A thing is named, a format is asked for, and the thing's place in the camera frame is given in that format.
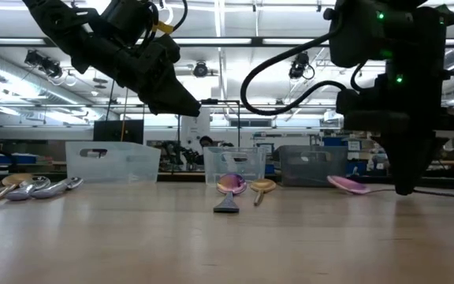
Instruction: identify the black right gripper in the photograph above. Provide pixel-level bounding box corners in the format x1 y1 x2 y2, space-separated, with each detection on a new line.
344 70 454 195

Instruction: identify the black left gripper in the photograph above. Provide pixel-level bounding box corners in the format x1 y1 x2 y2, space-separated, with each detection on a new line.
73 35 202 117

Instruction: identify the iridescent purple spoon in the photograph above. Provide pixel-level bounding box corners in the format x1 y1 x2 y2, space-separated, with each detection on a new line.
212 173 248 215
326 174 454 200

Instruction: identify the gold spoon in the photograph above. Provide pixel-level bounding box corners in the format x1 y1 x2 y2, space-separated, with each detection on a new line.
0 177 35 201
249 178 277 207

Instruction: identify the silver spoon lilac handle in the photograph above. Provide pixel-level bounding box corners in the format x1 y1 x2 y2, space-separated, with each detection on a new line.
5 175 52 202
31 176 84 200

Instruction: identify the wooden spoon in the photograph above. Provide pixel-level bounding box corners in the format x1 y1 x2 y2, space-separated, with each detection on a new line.
0 173 34 202

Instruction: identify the white upright panel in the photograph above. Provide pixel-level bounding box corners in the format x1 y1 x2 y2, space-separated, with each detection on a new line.
180 114 212 147

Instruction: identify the blue storage crate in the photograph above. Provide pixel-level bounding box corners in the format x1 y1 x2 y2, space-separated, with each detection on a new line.
348 159 369 177
322 136 346 148

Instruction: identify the black tubular stand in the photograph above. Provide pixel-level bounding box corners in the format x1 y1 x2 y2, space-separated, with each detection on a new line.
177 98 242 170

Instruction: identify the large frosted plastic bin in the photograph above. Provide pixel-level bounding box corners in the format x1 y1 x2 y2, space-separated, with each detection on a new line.
65 141 162 185

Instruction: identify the grey plastic bin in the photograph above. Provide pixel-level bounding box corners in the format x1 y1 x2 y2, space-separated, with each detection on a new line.
278 144 349 188

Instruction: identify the small clear plastic bin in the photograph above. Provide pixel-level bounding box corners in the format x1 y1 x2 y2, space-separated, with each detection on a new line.
203 146 267 185

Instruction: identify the blue storage tote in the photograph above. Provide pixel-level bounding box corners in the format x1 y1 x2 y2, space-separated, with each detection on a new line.
0 153 38 165

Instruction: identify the black overhead camera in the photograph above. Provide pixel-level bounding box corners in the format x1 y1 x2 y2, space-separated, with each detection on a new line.
192 61 210 79

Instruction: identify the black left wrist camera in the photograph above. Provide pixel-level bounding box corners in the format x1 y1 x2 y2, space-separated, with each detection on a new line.
143 34 182 68

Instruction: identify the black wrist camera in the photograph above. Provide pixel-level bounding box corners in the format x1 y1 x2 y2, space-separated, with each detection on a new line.
335 88 378 115
143 34 182 68

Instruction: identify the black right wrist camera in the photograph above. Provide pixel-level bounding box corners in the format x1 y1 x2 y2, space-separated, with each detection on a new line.
335 88 378 115

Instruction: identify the thick black gripper cable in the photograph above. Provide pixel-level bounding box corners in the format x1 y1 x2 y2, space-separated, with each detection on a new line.
240 27 354 118

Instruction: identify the white cable loop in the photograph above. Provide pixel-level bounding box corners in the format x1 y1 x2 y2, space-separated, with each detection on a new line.
159 0 175 25

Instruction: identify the black ceiling camera with cable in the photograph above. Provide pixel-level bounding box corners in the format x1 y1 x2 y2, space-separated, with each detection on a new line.
288 50 315 81
24 49 77 87

